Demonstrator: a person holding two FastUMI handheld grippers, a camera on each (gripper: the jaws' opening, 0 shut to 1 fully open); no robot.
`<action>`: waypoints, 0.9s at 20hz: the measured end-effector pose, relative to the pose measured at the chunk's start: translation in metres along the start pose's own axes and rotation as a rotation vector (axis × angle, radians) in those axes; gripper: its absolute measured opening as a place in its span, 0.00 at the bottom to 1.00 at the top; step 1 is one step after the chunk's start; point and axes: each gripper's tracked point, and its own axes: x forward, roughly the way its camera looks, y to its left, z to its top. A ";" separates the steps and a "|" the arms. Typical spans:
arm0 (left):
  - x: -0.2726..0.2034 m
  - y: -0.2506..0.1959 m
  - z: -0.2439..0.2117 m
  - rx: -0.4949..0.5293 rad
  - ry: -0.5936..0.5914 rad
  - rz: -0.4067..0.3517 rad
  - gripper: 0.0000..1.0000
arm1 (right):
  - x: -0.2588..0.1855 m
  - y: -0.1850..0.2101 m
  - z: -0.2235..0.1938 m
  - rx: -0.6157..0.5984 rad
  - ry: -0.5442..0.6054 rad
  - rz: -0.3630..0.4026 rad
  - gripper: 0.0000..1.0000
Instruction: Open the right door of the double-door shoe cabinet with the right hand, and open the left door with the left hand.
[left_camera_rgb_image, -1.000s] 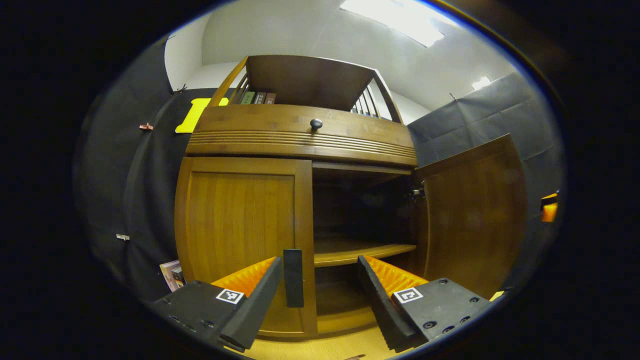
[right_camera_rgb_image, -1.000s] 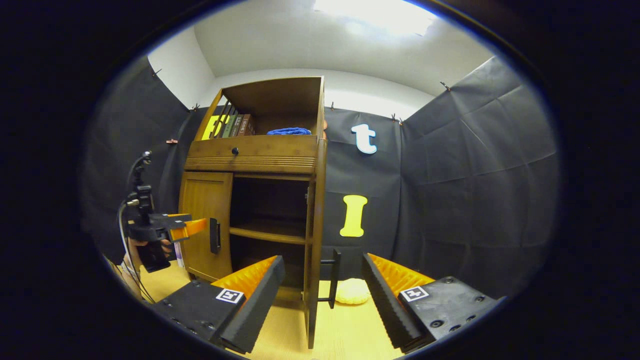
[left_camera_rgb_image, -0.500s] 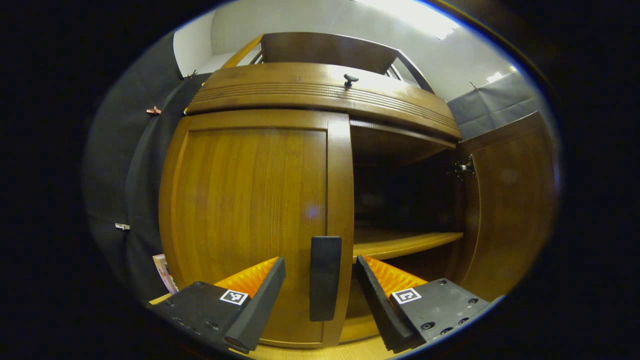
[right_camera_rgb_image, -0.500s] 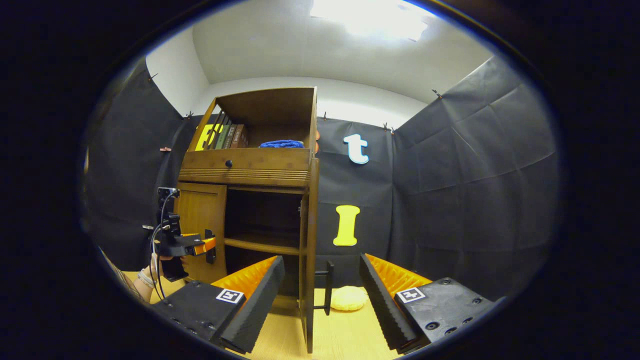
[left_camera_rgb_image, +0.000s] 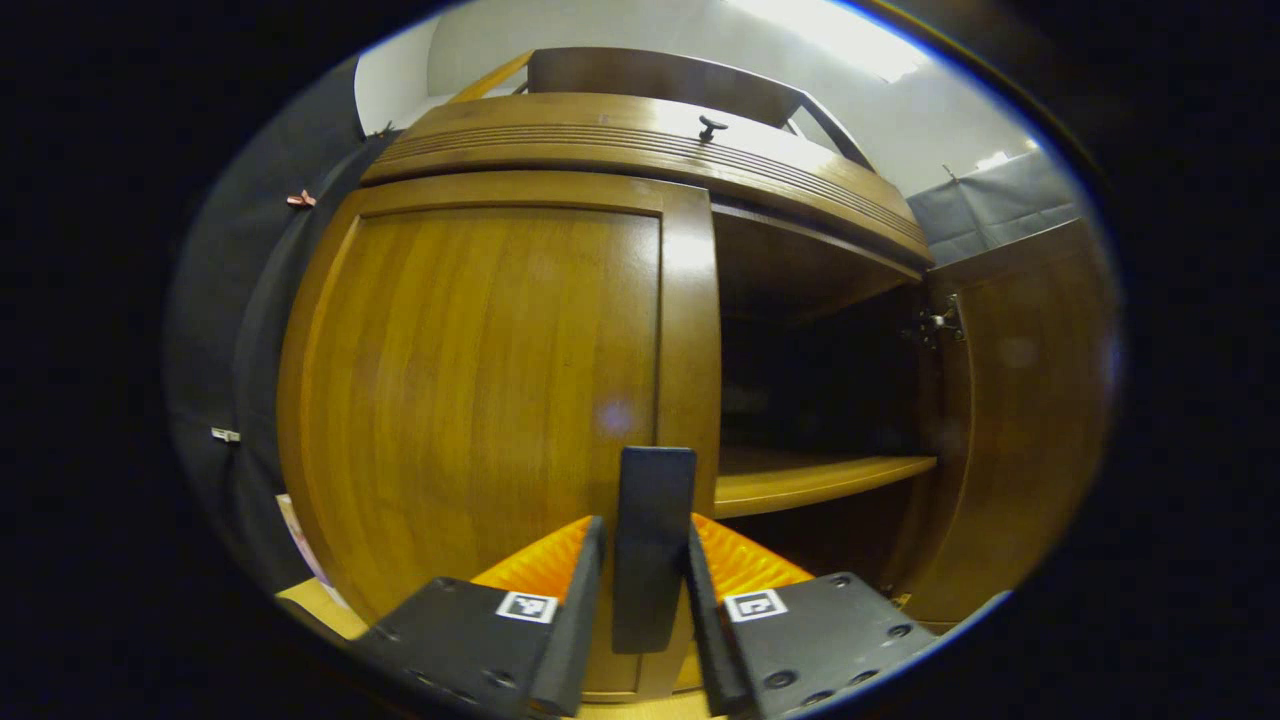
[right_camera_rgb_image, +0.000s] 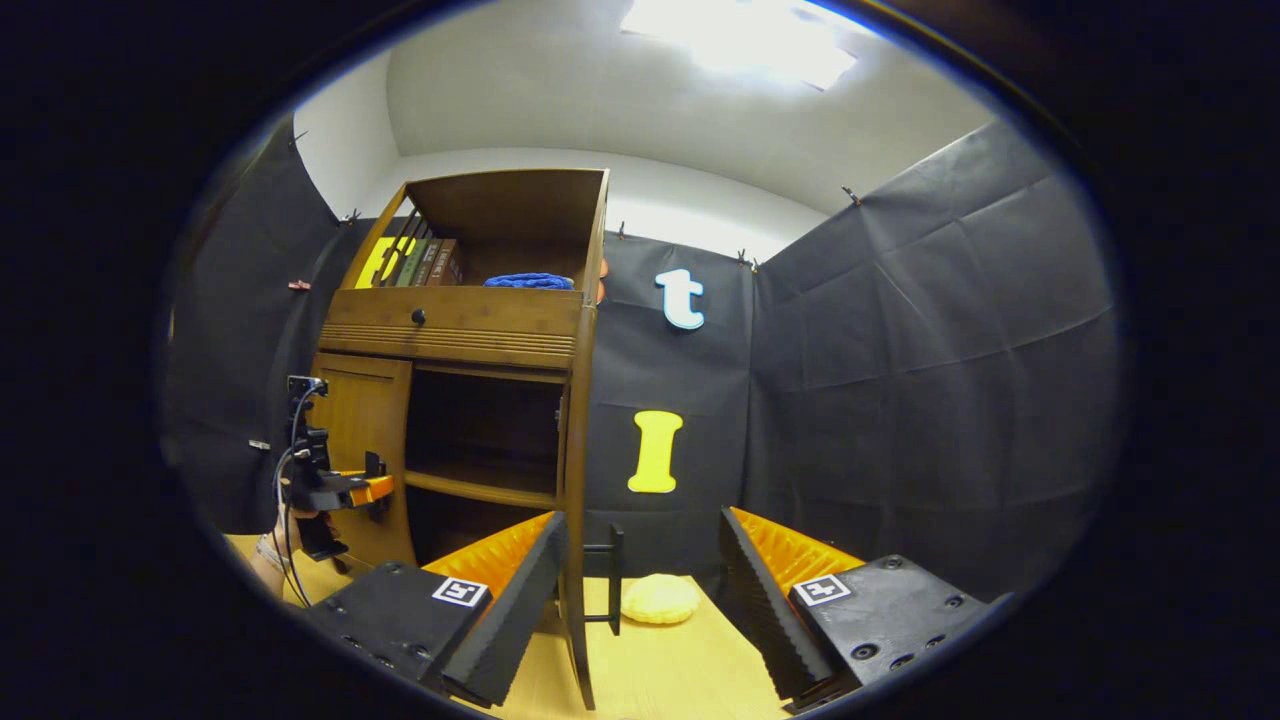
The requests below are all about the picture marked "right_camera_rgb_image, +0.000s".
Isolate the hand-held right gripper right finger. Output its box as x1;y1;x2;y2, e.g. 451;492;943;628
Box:
717;505;1001;713

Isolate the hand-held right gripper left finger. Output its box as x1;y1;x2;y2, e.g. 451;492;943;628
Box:
300;510;571;709

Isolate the wooden shoe cabinet door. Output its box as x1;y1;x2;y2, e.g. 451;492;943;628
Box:
555;305;626;711
308;352;416;566

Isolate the wooden double-door shoe cabinet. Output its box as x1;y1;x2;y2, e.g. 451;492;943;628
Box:
305;168;626;711

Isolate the wooden inner cabinet shelf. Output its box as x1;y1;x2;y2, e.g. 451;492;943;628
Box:
405;468;559;511

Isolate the pale yellow round bread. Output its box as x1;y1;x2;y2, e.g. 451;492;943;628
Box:
620;573;701;626

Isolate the wooden drawer with black knob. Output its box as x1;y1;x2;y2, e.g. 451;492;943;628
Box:
318;287;586;371

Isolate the black backdrop cloth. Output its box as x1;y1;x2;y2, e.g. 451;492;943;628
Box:
160;110;1121;601

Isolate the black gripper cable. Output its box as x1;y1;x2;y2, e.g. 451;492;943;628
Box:
272;385;321;608

